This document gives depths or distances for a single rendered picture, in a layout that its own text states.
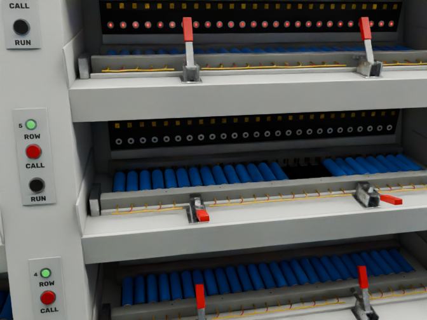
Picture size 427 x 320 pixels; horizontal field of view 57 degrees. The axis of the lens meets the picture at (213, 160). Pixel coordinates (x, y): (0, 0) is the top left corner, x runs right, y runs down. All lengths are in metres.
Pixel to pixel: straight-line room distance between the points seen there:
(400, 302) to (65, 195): 0.57
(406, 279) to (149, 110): 0.53
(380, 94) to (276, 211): 0.23
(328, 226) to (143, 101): 0.33
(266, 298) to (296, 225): 0.16
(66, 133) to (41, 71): 0.08
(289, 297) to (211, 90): 0.37
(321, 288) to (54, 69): 0.54
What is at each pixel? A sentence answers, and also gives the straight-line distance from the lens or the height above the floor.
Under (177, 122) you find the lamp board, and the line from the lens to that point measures 0.69.
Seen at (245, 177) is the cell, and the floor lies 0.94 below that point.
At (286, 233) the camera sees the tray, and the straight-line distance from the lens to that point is 0.60.
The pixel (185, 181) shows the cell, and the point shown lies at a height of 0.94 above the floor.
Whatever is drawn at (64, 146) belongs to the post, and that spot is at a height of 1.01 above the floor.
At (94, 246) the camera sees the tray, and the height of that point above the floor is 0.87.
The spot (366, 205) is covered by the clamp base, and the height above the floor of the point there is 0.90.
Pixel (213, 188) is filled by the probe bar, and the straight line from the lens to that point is 0.60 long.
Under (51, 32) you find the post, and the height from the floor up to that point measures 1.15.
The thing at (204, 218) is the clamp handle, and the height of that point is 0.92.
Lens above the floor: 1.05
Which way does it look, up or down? 7 degrees down
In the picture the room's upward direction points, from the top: 2 degrees counter-clockwise
